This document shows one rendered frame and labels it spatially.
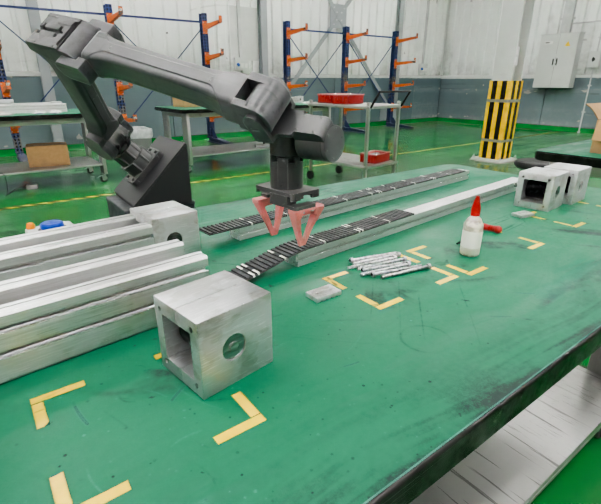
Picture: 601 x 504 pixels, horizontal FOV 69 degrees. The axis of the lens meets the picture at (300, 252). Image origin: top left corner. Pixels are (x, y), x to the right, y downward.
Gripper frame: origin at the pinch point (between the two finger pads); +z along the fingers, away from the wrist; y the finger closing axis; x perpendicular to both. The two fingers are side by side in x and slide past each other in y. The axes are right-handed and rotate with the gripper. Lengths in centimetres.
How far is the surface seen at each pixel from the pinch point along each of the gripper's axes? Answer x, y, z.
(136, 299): -30.2, 4.5, 0.6
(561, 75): 1084, -325, -39
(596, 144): 196, -4, 2
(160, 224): -17.5, -14.3, -2.6
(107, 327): -34.4, 4.5, 3.2
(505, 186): 83, 3, 3
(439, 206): 47.5, 2.6, 2.8
